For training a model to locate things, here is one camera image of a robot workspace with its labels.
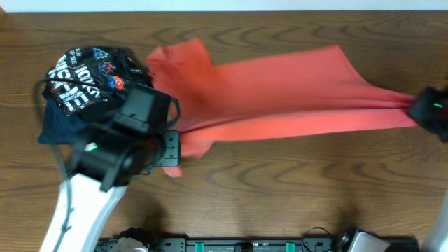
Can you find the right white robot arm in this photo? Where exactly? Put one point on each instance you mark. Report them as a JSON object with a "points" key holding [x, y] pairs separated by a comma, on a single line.
{"points": [[439, 224]]}

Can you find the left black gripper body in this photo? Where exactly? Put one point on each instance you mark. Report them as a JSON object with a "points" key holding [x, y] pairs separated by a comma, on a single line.
{"points": [[169, 150]]}

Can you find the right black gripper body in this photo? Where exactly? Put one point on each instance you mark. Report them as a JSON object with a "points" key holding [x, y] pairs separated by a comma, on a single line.
{"points": [[432, 112]]}

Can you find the black printed folded shirt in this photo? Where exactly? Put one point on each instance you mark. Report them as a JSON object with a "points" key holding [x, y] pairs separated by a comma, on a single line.
{"points": [[93, 81]]}

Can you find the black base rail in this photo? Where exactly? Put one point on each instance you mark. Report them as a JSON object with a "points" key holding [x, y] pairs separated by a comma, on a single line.
{"points": [[137, 239]]}

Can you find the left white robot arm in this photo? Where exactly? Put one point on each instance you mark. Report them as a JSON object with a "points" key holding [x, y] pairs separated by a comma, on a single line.
{"points": [[102, 163]]}

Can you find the navy blue folded shirt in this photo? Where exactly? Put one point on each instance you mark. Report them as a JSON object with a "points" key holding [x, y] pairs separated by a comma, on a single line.
{"points": [[58, 128]]}

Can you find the orange red t-shirt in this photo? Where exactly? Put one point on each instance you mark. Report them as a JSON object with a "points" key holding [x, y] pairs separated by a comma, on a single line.
{"points": [[289, 95]]}

